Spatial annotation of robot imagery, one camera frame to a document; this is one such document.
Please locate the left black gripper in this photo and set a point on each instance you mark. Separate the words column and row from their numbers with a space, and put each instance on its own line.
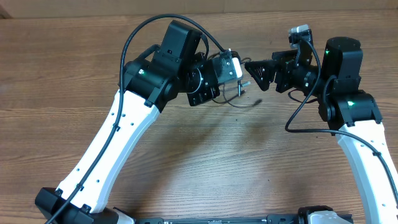
column 208, row 93

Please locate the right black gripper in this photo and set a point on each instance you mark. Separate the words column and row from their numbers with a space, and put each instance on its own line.
column 282, row 66

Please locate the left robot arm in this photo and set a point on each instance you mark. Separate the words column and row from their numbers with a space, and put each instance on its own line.
column 146, row 85

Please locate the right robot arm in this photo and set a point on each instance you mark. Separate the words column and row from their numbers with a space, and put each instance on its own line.
column 352, row 115

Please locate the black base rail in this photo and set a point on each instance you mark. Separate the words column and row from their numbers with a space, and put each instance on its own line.
column 269, row 219

